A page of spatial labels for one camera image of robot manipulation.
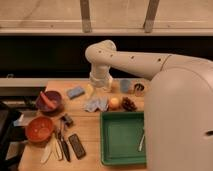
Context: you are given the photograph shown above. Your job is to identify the cream plastic knife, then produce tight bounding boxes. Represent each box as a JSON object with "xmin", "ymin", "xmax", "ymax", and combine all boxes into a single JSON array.
[{"xmin": 54, "ymin": 138, "xmax": 63, "ymax": 161}]

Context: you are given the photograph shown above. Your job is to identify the green tray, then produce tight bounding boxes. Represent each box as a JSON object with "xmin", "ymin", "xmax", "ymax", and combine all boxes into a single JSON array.
[{"xmin": 100, "ymin": 112, "xmax": 146, "ymax": 166}]

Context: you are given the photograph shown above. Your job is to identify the crumpled light blue cloth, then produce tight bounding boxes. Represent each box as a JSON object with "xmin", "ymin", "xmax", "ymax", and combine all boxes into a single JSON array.
[{"xmin": 84, "ymin": 97, "xmax": 108, "ymax": 112}]

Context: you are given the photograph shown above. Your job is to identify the blue sponge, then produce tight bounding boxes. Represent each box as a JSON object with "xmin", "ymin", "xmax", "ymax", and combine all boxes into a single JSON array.
[{"xmin": 67, "ymin": 86, "xmax": 85, "ymax": 99}]

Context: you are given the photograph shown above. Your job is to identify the purple bowl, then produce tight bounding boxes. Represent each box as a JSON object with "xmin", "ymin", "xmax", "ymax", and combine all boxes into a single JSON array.
[{"xmin": 36, "ymin": 91, "xmax": 62, "ymax": 113}]

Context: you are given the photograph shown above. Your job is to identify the white utensil in tray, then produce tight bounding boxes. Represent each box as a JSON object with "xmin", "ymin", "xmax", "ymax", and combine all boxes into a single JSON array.
[{"xmin": 138, "ymin": 127, "xmax": 145, "ymax": 152}]

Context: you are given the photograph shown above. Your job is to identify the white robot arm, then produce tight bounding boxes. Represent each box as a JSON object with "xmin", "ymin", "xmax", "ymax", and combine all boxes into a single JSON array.
[{"xmin": 85, "ymin": 40, "xmax": 213, "ymax": 171}]

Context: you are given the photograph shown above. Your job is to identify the orange fruit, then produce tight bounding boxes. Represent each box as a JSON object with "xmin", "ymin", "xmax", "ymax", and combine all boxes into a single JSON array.
[{"xmin": 108, "ymin": 97, "xmax": 120, "ymax": 110}]

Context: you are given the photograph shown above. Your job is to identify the brown pine cone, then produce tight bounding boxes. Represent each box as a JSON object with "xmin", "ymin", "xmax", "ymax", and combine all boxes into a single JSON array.
[{"xmin": 121, "ymin": 97, "xmax": 137, "ymax": 111}]

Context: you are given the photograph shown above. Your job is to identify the red bowl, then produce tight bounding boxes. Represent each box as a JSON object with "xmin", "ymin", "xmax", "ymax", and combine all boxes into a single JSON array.
[{"xmin": 25, "ymin": 116, "xmax": 54, "ymax": 143}]

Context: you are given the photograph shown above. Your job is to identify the red utensil in purple bowl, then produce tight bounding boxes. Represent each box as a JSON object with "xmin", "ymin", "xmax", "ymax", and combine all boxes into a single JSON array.
[{"xmin": 40, "ymin": 92, "xmax": 56, "ymax": 109}]

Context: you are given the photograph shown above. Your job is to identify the black remote control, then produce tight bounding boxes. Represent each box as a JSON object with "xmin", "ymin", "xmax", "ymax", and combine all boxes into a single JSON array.
[{"xmin": 68, "ymin": 134, "xmax": 86, "ymax": 159}]

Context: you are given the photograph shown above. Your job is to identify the black chair left edge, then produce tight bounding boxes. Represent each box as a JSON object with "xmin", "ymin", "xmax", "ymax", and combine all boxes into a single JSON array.
[{"xmin": 0, "ymin": 101, "xmax": 21, "ymax": 171}]

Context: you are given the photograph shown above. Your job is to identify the light blue cup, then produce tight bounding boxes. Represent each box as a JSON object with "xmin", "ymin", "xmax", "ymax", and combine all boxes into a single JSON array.
[{"xmin": 120, "ymin": 79, "xmax": 131, "ymax": 93}]

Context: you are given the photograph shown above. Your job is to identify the black handled knife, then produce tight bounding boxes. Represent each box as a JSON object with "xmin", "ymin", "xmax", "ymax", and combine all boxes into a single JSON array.
[{"xmin": 58, "ymin": 120, "xmax": 71, "ymax": 162}]

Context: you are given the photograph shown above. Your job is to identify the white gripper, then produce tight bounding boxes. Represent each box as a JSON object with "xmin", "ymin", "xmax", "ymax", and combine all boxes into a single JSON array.
[{"xmin": 85, "ymin": 74, "xmax": 113, "ymax": 98}]

